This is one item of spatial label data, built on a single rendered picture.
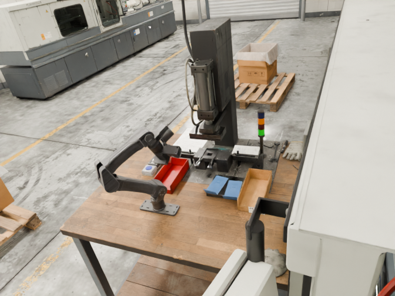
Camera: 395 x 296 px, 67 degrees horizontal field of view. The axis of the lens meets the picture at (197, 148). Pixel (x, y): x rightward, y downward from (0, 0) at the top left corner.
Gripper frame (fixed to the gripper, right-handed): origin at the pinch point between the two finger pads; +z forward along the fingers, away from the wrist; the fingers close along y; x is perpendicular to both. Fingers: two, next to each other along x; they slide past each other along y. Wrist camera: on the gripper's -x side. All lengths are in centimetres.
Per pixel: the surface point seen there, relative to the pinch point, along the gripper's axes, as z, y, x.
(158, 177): 17.3, -2.7, 12.9
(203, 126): 4.7, 23.7, -11.6
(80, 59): 247, 321, 407
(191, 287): 71, -53, -1
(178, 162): 26.2, 10.6, 7.6
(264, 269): -67, -47, -61
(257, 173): 23.6, 7.5, -40.0
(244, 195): 19.9, -6.4, -35.6
